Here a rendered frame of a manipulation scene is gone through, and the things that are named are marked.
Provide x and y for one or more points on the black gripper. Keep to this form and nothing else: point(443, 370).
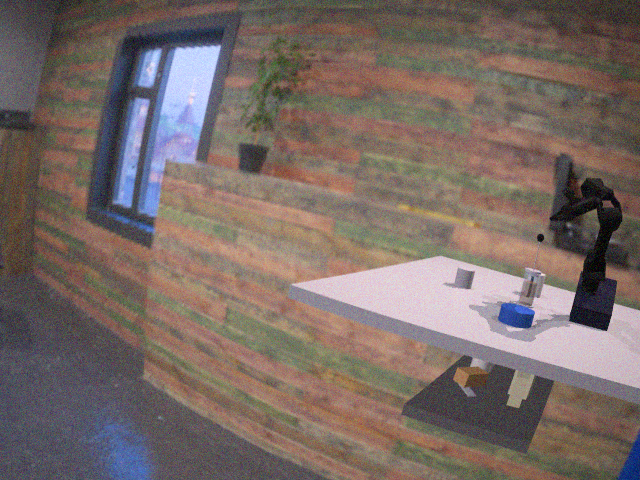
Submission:
point(568, 212)

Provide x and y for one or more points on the blue cylinder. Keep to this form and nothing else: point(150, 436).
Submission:
point(516, 315)

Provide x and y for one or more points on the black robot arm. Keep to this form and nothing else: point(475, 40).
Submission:
point(594, 192)

